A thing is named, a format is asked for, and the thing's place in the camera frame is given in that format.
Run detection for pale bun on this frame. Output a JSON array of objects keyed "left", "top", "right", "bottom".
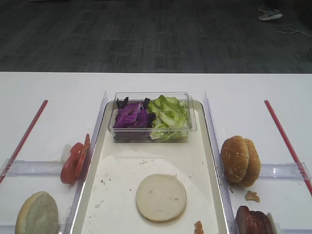
[
  {"left": 136, "top": 174, "right": 187, "bottom": 222},
  {"left": 15, "top": 191, "right": 59, "bottom": 234}
]

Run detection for green lettuce leaves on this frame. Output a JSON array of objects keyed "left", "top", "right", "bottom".
[{"left": 147, "top": 95, "right": 191, "bottom": 142}]

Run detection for small tomato slice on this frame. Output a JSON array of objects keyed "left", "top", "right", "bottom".
[{"left": 75, "top": 134, "right": 90, "bottom": 177}]

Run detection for white tomato pusher block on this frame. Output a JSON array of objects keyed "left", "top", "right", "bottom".
[{"left": 60, "top": 144, "right": 72, "bottom": 164}]

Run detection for large tomato slice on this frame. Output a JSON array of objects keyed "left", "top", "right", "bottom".
[{"left": 60, "top": 142, "right": 83, "bottom": 184}]

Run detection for front brown meat patty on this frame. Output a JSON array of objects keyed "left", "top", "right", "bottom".
[{"left": 235, "top": 206, "right": 250, "bottom": 234}]

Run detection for brown meat patty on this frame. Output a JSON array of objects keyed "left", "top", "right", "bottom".
[
  {"left": 235, "top": 206, "right": 250, "bottom": 234},
  {"left": 247, "top": 211, "right": 273, "bottom": 234}
]

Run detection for rear brown meat patty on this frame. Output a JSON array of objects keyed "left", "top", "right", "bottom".
[{"left": 247, "top": 211, "right": 273, "bottom": 234}]

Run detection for clear plastic salad container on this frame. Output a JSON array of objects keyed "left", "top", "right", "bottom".
[{"left": 108, "top": 92, "right": 197, "bottom": 143}]

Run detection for purple cabbage leaves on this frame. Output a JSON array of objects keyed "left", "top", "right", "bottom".
[{"left": 114, "top": 97, "right": 156, "bottom": 142}]

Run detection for front sesame bun top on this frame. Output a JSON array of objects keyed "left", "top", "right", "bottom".
[{"left": 221, "top": 136, "right": 249, "bottom": 183}]

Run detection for sesame bun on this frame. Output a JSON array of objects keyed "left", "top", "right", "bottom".
[
  {"left": 240, "top": 138, "right": 261, "bottom": 188},
  {"left": 221, "top": 136, "right": 249, "bottom": 183}
]

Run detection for white metal serving tray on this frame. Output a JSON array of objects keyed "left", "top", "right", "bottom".
[{"left": 72, "top": 101, "right": 229, "bottom": 234}]

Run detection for rear sesame bun top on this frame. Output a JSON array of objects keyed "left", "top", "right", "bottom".
[{"left": 240, "top": 138, "right": 261, "bottom": 188}]

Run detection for brown crumb on tray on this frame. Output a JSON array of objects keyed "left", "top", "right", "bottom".
[{"left": 194, "top": 220, "right": 204, "bottom": 234}]

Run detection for brown crumb on table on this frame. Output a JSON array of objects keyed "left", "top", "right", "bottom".
[{"left": 245, "top": 191, "right": 260, "bottom": 203}]

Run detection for left clear long divider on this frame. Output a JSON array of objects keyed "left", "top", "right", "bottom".
[{"left": 59, "top": 91, "right": 108, "bottom": 234}]

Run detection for left grey sneaker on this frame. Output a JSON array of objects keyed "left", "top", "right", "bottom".
[{"left": 258, "top": 8, "right": 283, "bottom": 21}]

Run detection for right red rail strip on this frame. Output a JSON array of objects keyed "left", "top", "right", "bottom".
[{"left": 264, "top": 100, "right": 312, "bottom": 194}]

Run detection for red rail strip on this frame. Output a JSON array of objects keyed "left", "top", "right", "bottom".
[
  {"left": 264, "top": 100, "right": 312, "bottom": 194},
  {"left": 0, "top": 99, "right": 48, "bottom": 183}
]

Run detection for left clear cross rail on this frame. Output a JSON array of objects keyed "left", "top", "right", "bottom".
[{"left": 0, "top": 159, "right": 63, "bottom": 176}]

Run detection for clear cross rail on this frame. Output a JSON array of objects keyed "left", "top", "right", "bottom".
[
  {"left": 259, "top": 163, "right": 312, "bottom": 180},
  {"left": 0, "top": 159, "right": 63, "bottom": 176}
]

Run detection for left red rail strip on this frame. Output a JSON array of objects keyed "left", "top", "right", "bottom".
[{"left": 0, "top": 99, "right": 48, "bottom": 183}]

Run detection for right clear cross rail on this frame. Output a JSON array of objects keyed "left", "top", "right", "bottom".
[{"left": 259, "top": 163, "right": 312, "bottom": 180}]

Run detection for white cable on floor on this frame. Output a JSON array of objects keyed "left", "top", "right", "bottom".
[{"left": 273, "top": 24, "right": 312, "bottom": 39}]

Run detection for lower right clear rail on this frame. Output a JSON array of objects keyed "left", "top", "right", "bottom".
[{"left": 281, "top": 229, "right": 312, "bottom": 234}]

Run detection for lower left clear rail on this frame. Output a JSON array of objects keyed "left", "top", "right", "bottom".
[{"left": 0, "top": 225, "right": 15, "bottom": 234}]

